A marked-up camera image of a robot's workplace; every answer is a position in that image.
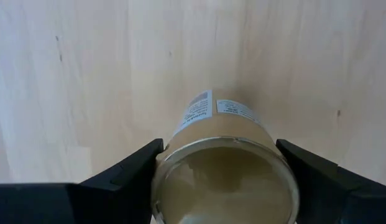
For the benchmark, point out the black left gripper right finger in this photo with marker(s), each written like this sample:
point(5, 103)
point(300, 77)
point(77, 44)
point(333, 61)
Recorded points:
point(335, 199)

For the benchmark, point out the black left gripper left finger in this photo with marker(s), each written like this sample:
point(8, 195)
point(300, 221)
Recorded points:
point(102, 202)

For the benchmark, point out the tan cylindrical spice can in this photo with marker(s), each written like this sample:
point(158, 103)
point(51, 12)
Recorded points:
point(223, 130)

